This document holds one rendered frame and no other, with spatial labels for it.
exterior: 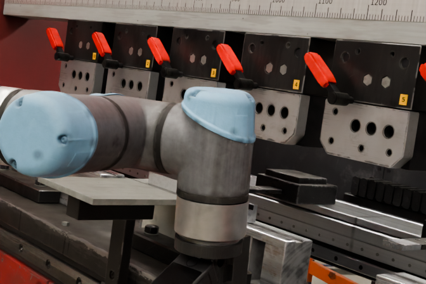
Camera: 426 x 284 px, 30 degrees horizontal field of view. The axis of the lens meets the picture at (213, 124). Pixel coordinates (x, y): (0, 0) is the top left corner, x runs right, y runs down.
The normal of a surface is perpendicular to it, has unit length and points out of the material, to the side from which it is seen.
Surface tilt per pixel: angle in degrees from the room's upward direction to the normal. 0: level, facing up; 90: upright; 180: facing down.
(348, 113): 90
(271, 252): 90
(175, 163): 131
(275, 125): 90
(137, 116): 56
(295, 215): 90
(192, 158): 100
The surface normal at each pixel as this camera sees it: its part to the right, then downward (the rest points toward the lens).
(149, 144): -0.39, 0.18
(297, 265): 0.62, 0.14
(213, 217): 0.11, 0.14
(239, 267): 0.79, 0.14
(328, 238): -0.77, -0.07
